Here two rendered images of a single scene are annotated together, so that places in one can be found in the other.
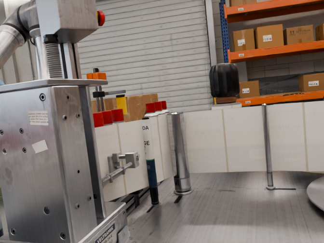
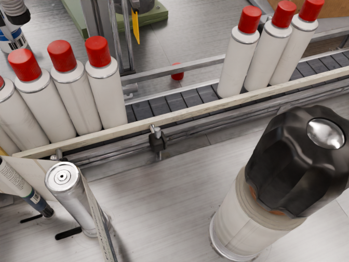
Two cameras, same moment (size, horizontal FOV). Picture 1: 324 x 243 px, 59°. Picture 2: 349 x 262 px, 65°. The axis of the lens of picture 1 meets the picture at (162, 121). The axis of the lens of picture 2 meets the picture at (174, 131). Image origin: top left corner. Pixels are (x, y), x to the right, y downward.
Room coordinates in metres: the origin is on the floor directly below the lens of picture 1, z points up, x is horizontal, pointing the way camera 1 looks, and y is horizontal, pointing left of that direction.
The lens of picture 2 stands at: (0.65, -0.20, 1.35)
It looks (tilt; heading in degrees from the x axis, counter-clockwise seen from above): 56 degrees down; 47
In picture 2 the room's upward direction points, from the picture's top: 4 degrees clockwise
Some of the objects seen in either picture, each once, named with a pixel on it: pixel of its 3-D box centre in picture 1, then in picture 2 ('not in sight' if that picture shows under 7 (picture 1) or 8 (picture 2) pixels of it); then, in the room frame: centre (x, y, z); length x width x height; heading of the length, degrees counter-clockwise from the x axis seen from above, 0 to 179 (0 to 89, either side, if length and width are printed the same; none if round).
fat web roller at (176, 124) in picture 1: (179, 152); (82, 205); (0.65, -0.03, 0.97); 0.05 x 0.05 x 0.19
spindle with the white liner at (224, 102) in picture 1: (227, 115); (264, 201); (0.82, -0.19, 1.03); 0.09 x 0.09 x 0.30
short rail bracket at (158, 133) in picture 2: not in sight; (158, 145); (0.82, 0.02, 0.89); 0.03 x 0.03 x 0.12; 70
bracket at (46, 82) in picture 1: (50, 86); not in sight; (0.41, 0.15, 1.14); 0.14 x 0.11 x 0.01; 160
